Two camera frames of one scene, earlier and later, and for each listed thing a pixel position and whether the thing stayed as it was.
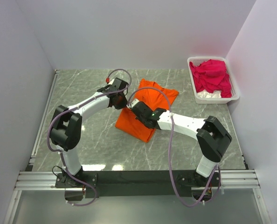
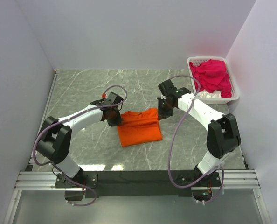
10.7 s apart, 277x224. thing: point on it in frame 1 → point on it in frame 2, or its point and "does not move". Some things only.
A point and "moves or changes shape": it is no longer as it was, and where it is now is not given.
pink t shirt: [211, 75] does not move
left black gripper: [123, 104] → [116, 122]
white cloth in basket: [205, 94] does not move
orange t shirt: [127, 121] moves or changes shape
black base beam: [137, 183] does not move
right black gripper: [140, 119] → [162, 114]
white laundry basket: [234, 89] does not move
